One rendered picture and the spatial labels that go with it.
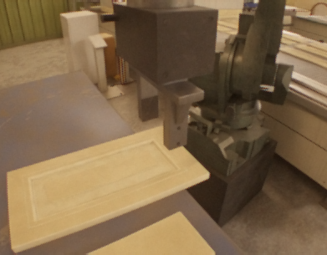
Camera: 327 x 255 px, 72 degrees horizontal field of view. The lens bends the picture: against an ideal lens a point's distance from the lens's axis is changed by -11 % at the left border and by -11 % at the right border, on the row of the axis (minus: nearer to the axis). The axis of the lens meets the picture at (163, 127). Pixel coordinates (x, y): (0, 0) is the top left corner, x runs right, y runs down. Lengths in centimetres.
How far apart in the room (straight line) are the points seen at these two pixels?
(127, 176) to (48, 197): 20
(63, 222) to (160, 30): 44
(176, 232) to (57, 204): 29
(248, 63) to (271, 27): 21
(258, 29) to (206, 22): 80
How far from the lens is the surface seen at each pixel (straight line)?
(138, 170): 67
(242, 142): 153
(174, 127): 56
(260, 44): 125
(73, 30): 365
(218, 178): 148
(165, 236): 54
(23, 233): 61
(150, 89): 67
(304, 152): 201
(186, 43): 47
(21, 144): 91
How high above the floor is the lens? 151
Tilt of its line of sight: 33 degrees down
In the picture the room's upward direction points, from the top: straight up
